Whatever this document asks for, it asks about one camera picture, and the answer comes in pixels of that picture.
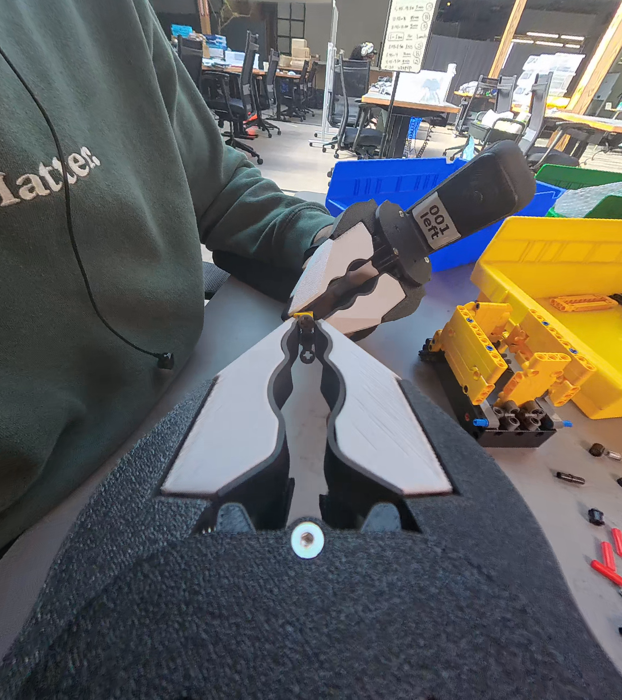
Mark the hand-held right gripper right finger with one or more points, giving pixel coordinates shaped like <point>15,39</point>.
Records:
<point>382,437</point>

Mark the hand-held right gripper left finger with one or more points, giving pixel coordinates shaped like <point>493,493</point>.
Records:
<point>223,437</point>

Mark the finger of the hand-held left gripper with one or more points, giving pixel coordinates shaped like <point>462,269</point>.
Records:
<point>371,303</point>
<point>338,257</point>

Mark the black lego connector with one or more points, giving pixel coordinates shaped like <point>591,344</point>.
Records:
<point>306,355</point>

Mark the person's left forearm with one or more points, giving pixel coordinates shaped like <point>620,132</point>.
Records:
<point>256,219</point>

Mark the yellow lego robot model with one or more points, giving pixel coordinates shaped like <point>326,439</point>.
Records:
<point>469,344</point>

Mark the orange lego beam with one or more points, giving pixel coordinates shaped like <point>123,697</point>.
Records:
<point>581,303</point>

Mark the pile of small lego pieces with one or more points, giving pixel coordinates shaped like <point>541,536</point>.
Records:
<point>608,573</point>

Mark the black office chair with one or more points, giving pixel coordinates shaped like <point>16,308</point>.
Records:
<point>352,93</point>
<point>228,104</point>
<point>499,128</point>

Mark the blue plastic bin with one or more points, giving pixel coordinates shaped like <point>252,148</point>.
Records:
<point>376,186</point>

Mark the yellow plastic bin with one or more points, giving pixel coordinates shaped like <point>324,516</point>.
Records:
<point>540,257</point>

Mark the wooden office desk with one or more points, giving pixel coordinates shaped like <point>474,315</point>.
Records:
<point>409,104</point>
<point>606,123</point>

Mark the large bubble wrap sheet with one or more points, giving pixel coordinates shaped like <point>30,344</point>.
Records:
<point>595,194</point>

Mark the whiteboard on stand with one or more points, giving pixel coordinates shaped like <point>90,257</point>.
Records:
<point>406,33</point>

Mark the person's green hoodie torso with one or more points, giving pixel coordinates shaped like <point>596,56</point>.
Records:
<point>70,301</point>

